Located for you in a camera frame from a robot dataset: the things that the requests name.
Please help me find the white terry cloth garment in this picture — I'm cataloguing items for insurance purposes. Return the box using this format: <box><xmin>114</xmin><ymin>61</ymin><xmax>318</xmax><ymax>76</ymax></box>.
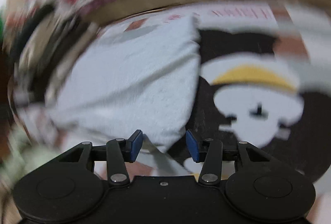
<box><xmin>49</xmin><ymin>15</ymin><xmax>200</xmax><ymax>152</ymax></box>

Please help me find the checkered cartoon monkey rug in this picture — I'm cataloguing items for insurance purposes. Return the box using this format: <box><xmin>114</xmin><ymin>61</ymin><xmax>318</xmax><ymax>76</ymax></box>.
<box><xmin>10</xmin><ymin>4</ymin><xmax>331</xmax><ymax>224</ymax></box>

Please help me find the grey folded garments stack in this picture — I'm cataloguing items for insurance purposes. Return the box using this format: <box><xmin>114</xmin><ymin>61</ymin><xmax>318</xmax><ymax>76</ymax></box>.
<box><xmin>10</xmin><ymin>4</ymin><xmax>102</xmax><ymax>100</ymax></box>

